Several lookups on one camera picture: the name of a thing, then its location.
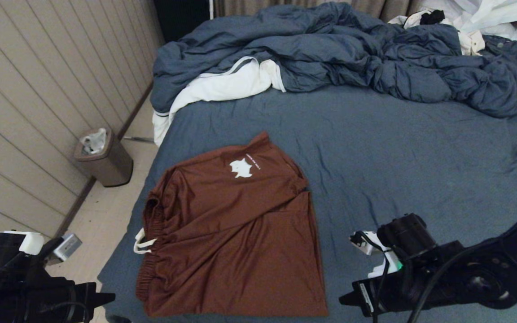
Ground blue bed sheet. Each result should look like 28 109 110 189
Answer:
98 83 517 323

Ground small black garment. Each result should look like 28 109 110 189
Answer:
420 9 447 25

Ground crumpled blue duvet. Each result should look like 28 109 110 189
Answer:
151 1 517 118

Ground white crumpled garment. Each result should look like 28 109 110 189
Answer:
420 0 517 40

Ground clear plastic bin bag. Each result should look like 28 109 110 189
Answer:
80 128 108 155

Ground blue denim garment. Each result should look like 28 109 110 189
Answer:
483 34 517 68

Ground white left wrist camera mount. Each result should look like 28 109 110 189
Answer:
0 230 44 255

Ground cream buttoned shirt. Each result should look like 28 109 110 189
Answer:
389 9 487 55

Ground brown drawstring shorts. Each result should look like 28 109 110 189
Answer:
134 131 329 318

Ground brown trash bin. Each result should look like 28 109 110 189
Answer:
73 127 134 188

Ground beige curtain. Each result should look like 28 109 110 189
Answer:
214 0 423 22

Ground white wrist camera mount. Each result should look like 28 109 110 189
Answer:
0 230 44 255
351 231 403 279

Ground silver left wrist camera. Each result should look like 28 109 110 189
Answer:
45 233 83 265

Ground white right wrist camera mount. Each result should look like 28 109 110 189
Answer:
351 231 403 279

